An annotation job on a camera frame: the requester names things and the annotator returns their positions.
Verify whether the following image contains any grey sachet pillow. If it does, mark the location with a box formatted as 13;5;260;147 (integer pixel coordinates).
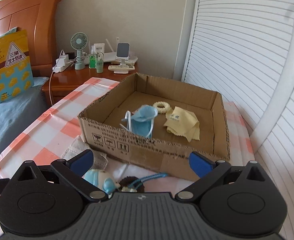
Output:
61;135;109;169

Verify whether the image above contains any light blue round doll toy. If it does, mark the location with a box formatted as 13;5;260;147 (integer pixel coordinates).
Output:
83;169;120;195

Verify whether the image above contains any yellow cleaning cloth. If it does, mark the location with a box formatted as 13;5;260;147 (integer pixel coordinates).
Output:
164;106;200;142

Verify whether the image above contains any brown knitted scrunchie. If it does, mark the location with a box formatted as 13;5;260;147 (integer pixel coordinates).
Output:
119;176;145;193

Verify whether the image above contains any cream knitted scrunchie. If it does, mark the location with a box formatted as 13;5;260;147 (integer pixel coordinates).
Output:
153;101;171;114

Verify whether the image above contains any light blue face mask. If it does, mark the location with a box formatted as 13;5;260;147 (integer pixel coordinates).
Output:
120;105;158;138

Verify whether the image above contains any blue embroidered sachet with tassel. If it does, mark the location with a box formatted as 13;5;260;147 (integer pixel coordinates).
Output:
128;173;168;191

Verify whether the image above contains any pink white checkered tablecloth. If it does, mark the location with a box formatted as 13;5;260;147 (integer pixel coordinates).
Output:
0;77;255;235

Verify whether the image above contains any blue grey bed sheet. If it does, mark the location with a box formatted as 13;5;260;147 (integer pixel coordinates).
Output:
0;77;48;154

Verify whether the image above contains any brown cardboard box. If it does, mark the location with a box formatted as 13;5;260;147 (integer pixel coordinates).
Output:
78;73;230;181

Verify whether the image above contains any wooden nightstand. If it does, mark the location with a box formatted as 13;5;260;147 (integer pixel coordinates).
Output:
42;62;139;107

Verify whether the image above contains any white power strip with charger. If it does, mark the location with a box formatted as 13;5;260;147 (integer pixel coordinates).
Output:
52;50;74;73

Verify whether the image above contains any pale green tube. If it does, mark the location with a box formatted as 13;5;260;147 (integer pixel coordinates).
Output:
95;52;104;74

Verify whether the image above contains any white remote control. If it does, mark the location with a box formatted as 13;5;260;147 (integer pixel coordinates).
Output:
108;65;135;74

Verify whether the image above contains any green clear bottle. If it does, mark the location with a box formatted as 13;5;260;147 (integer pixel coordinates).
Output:
89;54;96;69

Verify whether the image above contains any white wifi router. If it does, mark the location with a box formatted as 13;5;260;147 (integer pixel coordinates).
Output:
103;39;116;62

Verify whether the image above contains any white curved pole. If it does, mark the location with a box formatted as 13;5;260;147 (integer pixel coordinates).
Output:
249;0;294;153

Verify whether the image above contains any yellow blue snack bag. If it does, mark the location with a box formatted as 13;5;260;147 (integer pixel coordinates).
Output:
0;30;34;103

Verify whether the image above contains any white cosmetic tube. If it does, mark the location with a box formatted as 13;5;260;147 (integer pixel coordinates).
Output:
93;43;105;54

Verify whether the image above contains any mint green desk fan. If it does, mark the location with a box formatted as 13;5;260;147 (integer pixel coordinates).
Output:
70;32;88;70

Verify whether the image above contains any white phone stand with screen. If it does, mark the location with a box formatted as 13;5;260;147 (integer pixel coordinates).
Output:
116;42;130;65

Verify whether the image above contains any wooden bed headboard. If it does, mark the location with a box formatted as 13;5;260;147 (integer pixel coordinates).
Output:
0;0;61;76

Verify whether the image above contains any white charging cable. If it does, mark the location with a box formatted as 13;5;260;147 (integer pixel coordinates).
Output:
49;71;56;107

